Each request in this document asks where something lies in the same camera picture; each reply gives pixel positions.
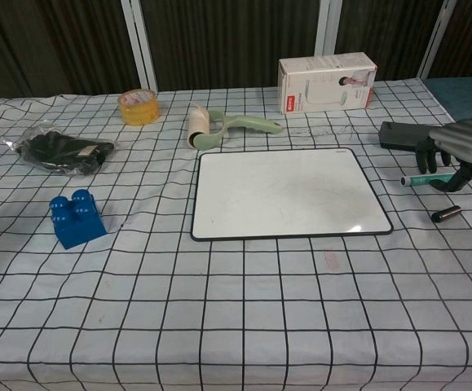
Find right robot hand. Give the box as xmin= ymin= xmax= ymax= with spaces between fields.
xmin=414 ymin=116 xmax=472 ymax=192

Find green marker pen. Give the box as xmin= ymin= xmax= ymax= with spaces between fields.
xmin=399 ymin=172 xmax=456 ymax=188

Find dark grey whiteboard eraser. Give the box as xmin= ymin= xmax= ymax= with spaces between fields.
xmin=378 ymin=121 xmax=435 ymax=151

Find black marker cap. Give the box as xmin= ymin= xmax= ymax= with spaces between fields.
xmin=430 ymin=205 xmax=463 ymax=224

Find white red product box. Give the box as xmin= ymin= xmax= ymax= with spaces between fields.
xmin=277 ymin=51 xmax=378 ymax=116

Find green lint roller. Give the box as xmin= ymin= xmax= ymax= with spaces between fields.
xmin=186 ymin=103 xmax=284 ymax=152

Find white black checked tablecloth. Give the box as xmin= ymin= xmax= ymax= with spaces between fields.
xmin=0 ymin=78 xmax=472 ymax=391

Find yellow tape roll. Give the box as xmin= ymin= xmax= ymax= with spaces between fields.
xmin=117 ymin=87 xmax=161 ymax=127

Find blue toy building brick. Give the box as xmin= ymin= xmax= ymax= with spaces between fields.
xmin=48 ymin=189 xmax=108 ymax=251

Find black item in plastic bag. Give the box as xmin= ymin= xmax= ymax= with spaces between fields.
xmin=2 ymin=125 xmax=117 ymax=178

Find white dry-erase board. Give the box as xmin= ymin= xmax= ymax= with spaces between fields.
xmin=190 ymin=147 xmax=395 ymax=243

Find white double frame post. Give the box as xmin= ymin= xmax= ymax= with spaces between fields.
xmin=120 ymin=0 xmax=160 ymax=93

